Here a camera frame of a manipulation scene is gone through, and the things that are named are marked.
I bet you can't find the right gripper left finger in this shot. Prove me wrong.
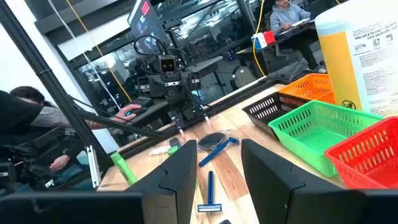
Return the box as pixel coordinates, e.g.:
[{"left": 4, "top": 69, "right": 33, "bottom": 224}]
[{"left": 0, "top": 139, "right": 198, "bottom": 224}]

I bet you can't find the red plastic basket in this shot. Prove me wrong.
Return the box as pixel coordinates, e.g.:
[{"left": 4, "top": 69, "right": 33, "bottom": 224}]
[{"left": 324, "top": 116, "right": 398, "bottom": 190}]

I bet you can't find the black plastic basket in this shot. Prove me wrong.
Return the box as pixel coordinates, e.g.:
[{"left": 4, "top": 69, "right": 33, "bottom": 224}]
[{"left": 242, "top": 91, "right": 310, "bottom": 139}]

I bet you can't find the colourful cube box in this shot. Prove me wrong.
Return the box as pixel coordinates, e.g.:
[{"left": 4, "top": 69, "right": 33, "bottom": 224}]
[{"left": 251, "top": 30, "right": 277, "bottom": 50}]

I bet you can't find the silver metal bracket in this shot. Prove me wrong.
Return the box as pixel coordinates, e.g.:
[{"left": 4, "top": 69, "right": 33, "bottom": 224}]
[{"left": 86, "top": 144, "right": 102, "bottom": 189}]

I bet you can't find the black hair net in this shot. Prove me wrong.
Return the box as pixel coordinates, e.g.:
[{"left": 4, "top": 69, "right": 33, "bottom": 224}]
[{"left": 197, "top": 129, "right": 233, "bottom": 152}]

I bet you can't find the blue disposable razor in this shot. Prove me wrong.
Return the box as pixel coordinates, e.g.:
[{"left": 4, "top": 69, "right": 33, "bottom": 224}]
[
  {"left": 198, "top": 137, "right": 239, "bottom": 168},
  {"left": 197, "top": 170, "right": 223, "bottom": 213}
]

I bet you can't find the black aluminium table frame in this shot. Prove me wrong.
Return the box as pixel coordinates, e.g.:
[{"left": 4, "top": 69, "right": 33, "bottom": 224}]
[{"left": 0, "top": 0, "right": 279, "bottom": 170}]

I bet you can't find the grey green backpack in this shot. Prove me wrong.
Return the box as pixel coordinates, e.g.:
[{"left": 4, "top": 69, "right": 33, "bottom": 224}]
[{"left": 232, "top": 65, "right": 257, "bottom": 90}]

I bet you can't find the person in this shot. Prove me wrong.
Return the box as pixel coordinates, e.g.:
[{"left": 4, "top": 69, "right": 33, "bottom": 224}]
[
  {"left": 269, "top": 0, "right": 312, "bottom": 34},
  {"left": 0, "top": 86, "right": 142, "bottom": 192}
]

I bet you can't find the yellow extension cord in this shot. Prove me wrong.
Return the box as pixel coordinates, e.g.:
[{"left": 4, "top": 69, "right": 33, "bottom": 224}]
[
  {"left": 64, "top": 0, "right": 133, "bottom": 103},
  {"left": 252, "top": 0, "right": 266, "bottom": 77}
]

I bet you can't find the dark monitor with red sticker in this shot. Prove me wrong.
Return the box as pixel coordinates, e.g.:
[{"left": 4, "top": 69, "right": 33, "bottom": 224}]
[{"left": 127, "top": 0, "right": 171, "bottom": 54}]

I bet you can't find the red white toothbrush in bag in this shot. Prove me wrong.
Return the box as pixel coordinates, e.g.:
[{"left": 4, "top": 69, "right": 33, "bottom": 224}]
[{"left": 148, "top": 144, "right": 171, "bottom": 156}]

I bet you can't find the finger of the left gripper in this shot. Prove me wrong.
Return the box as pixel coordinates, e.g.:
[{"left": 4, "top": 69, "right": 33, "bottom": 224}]
[
  {"left": 170, "top": 108, "right": 185, "bottom": 131},
  {"left": 186, "top": 99, "right": 208, "bottom": 123}
]

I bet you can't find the yellow white wipes canister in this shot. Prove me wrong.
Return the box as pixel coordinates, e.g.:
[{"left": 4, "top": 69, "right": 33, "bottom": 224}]
[{"left": 314, "top": 0, "right": 398, "bottom": 118}]

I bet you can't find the black computer mouse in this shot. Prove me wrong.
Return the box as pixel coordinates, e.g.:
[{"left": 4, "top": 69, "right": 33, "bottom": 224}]
[{"left": 124, "top": 108, "right": 147, "bottom": 118}]

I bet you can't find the black office desk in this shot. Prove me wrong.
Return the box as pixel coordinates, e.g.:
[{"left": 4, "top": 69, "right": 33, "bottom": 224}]
[{"left": 235, "top": 19, "right": 320, "bottom": 72}]

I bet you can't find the orange plastic basket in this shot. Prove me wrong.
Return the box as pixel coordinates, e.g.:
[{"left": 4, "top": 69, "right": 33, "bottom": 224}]
[{"left": 279, "top": 73, "right": 336, "bottom": 105}]

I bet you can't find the white cable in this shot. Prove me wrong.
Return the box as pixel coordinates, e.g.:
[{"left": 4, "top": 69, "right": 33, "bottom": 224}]
[{"left": 46, "top": 0, "right": 122, "bottom": 110}]

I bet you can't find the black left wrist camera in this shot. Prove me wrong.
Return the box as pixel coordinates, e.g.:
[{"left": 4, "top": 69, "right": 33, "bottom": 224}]
[{"left": 157, "top": 54, "right": 177, "bottom": 75}]

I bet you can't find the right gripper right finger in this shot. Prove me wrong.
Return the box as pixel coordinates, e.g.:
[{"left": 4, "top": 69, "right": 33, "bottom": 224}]
[{"left": 241, "top": 139, "right": 398, "bottom": 224}]

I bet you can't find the green plastic basket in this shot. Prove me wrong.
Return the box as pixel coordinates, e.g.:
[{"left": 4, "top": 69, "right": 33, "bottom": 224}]
[{"left": 268, "top": 100, "right": 386, "bottom": 178}]

